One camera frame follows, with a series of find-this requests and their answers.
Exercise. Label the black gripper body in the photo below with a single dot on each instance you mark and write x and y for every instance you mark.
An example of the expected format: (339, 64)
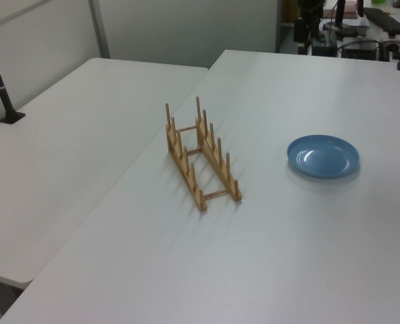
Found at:
(313, 20)

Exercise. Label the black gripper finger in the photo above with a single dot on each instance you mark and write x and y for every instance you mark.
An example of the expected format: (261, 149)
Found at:
(312, 47)
(301, 48)

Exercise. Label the blue round plate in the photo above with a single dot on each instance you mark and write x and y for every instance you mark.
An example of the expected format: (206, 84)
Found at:
(323, 157)

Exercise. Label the wooden plate rack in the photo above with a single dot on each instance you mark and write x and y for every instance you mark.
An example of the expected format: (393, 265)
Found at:
(201, 202)

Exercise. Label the black electronics box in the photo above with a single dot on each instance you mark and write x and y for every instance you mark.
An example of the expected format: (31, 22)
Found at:
(325, 49)

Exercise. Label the black monitor stand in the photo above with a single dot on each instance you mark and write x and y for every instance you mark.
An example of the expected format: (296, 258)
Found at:
(345, 30)

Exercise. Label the pink box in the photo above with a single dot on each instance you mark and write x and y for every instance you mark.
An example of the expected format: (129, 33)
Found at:
(350, 6)

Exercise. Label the black flat box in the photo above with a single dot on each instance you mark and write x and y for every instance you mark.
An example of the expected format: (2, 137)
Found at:
(360, 50)

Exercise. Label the green object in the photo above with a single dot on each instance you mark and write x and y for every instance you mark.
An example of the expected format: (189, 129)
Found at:
(378, 1)

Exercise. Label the black keyboard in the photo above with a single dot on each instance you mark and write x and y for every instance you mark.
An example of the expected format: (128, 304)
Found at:
(386, 20)

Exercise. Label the grey desk device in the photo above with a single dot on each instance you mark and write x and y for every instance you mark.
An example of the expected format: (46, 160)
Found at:
(391, 45)

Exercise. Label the grey partition end post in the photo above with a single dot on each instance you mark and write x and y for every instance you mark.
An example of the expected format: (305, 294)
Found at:
(278, 27)

